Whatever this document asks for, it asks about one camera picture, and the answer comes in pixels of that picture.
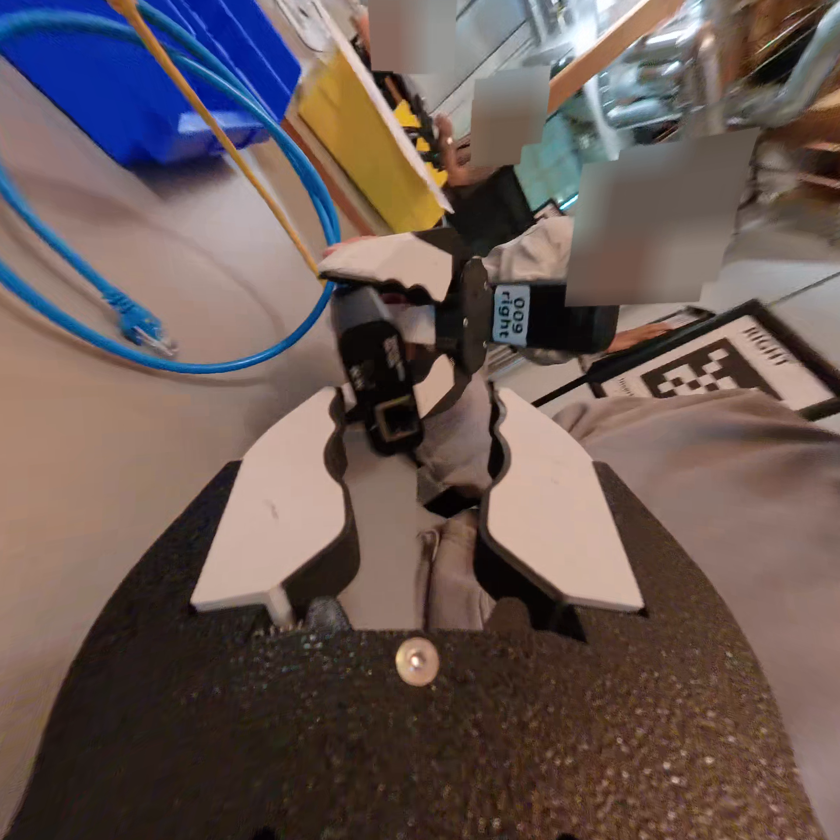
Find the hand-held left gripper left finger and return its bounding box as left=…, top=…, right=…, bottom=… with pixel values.
left=190, top=386, right=362, bottom=624

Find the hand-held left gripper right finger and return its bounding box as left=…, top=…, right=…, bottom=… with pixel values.
left=478, top=387, right=645, bottom=613

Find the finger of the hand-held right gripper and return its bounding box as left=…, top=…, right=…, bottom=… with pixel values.
left=318, top=230, right=463, bottom=308
left=400, top=353, right=473, bottom=421

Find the black ethernet splitter box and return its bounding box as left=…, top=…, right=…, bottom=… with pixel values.
left=331, top=285, right=424, bottom=457

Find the yellow ethernet cable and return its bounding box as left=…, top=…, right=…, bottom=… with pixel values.
left=108, top=0, right=326, bottom=280

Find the blue ethernet cable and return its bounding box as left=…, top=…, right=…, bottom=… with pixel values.
left=0, top=0, right=342, bottom=376

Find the person's right hand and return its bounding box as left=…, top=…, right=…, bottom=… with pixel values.
left=613, top=323, right=674, bottom=353

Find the yellow plastic bin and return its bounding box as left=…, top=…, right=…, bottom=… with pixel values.
left=295, top=49, right=455, bottom=232

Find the blue plastic bin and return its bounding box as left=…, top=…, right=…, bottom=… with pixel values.
left=0, top=0, right=303, bottom=169

